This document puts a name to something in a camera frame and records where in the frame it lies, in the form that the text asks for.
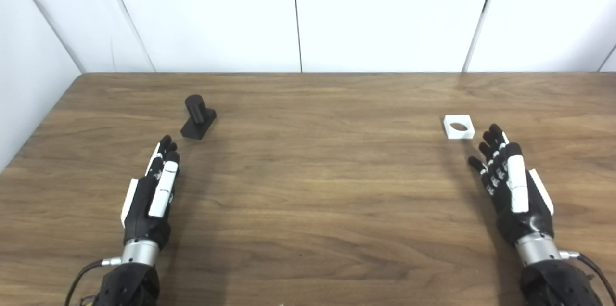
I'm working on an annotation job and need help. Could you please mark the black peg with base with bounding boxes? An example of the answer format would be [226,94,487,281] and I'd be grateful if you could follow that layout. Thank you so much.
[180,94,217,140]

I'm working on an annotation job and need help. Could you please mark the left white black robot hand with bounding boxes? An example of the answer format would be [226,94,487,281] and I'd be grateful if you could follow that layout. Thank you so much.
[120,135,180,251]

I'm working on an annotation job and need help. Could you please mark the white square piece with hole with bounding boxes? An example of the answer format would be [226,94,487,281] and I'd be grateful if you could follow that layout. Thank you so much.
[443,115,475,140]

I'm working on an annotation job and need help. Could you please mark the thick black right wrist cable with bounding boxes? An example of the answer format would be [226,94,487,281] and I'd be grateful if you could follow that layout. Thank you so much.
[558,250,616,298]

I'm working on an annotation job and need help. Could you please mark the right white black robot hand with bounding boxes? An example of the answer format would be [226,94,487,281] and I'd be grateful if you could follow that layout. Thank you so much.
[468,124,555,246]

